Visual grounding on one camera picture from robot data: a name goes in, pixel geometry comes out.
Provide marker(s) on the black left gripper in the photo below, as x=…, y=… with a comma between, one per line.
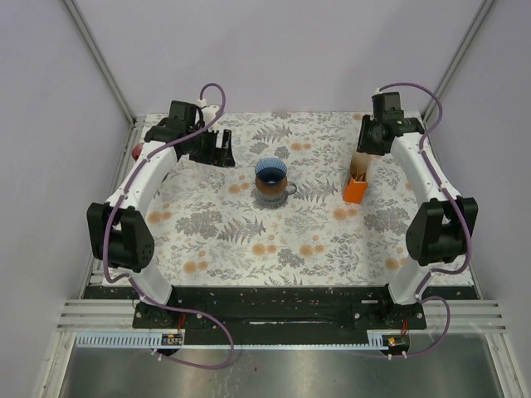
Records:
x=214, y=156

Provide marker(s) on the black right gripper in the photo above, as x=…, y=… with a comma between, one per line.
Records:
x=362, y=145

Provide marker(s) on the blue ribbed plastic dripper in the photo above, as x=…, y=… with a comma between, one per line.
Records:
x=270, y=170

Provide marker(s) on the orange coffee filter box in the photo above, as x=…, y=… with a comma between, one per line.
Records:
x=354, y=191

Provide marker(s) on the round wooden dripper holder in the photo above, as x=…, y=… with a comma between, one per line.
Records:
x=271, y=184

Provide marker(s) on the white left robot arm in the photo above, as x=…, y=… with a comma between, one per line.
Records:
x=119, y=234

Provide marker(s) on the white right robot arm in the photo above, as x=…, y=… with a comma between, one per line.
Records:
x=439, y=238

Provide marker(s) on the brown paper filters in box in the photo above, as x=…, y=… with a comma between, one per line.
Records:
x=359, y=165

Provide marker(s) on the clear glass carafe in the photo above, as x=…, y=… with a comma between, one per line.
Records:
x=275, y=200

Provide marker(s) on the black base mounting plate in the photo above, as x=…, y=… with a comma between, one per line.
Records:
x=281, y=317

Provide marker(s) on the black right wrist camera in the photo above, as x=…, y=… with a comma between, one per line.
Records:
x=387, y=107

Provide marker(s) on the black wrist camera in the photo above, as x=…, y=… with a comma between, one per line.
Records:
x=387, y=107
x=181, y=113

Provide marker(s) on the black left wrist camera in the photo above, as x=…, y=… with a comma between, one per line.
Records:
x=181, y=113

